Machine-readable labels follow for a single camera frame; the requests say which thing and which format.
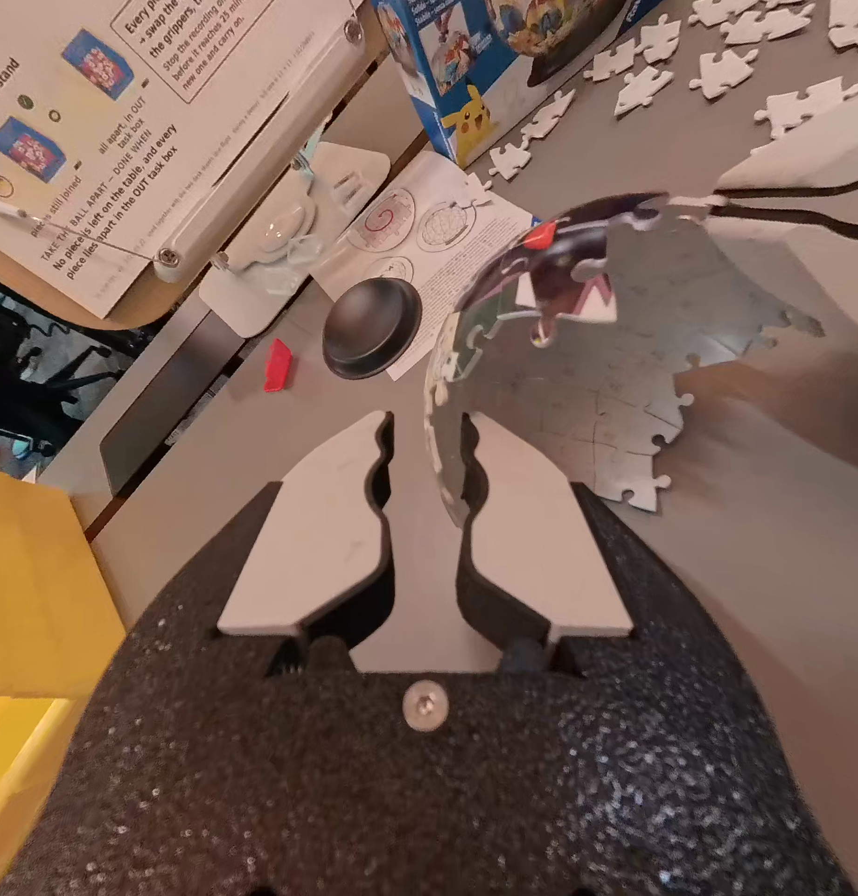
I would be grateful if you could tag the black round ball stand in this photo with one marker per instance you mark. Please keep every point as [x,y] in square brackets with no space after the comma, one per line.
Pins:
[369,329]

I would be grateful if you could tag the puzzle pieces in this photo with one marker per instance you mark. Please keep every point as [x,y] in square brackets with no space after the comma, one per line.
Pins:
[723,70]

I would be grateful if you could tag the small red plastic block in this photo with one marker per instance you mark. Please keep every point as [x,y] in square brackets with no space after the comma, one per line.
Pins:
[278,364]

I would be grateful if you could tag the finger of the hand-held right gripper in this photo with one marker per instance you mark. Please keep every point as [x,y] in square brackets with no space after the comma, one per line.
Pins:
[821,154]
[807,266]

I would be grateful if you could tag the white stand base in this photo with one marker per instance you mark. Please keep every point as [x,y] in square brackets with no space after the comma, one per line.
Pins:
[345,175]

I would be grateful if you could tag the printed instruction sheet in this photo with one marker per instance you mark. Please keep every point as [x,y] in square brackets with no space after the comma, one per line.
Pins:
[156,140]

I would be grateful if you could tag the partly built puzzle ball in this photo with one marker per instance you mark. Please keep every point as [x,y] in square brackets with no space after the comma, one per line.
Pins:
[646,336]

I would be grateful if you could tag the clear acrylic holder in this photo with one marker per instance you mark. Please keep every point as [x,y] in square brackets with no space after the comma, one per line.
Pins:
[292,262]

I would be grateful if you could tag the folded paper instruction leaflet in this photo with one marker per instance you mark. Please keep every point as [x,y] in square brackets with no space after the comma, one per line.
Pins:
[457,280]

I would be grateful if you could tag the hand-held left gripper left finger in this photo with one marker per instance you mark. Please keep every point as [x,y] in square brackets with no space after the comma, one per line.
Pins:
[313,553]

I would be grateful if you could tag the instruction sheet on board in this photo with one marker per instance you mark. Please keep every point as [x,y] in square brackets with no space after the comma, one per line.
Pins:
[135,318]

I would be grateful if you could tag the yellow plastic bin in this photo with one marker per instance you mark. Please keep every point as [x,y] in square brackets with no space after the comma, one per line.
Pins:
[37,595]

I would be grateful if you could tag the blue puzzle box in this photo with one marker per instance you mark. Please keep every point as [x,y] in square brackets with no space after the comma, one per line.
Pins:
[457,70]

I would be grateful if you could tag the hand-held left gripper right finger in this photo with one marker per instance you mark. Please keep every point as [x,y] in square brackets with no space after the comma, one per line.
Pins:
[541,553]

